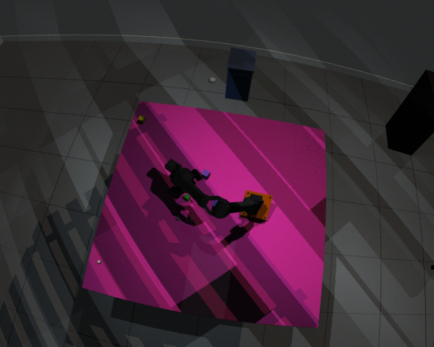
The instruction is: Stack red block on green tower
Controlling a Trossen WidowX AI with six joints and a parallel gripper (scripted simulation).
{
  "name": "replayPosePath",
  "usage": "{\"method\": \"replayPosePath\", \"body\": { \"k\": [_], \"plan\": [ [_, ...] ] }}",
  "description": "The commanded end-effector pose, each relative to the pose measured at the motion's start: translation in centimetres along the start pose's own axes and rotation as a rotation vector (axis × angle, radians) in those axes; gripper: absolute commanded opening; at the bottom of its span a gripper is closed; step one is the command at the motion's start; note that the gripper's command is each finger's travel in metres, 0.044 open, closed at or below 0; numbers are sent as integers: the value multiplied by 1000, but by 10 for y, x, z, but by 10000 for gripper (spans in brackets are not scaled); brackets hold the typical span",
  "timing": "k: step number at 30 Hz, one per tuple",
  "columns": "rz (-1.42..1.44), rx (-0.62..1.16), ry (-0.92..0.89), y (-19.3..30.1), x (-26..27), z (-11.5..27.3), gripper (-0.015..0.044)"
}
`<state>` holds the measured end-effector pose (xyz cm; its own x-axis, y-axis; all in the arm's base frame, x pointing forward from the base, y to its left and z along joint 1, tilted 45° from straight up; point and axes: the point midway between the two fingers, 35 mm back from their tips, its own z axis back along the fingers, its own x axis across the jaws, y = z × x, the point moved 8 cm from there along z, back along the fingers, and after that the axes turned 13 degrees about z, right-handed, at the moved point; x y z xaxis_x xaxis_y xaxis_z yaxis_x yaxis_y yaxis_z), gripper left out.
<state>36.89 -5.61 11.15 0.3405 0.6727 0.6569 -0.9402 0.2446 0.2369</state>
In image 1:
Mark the small purple cube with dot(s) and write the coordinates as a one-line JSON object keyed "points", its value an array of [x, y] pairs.
{"points": [[205, 174]]}

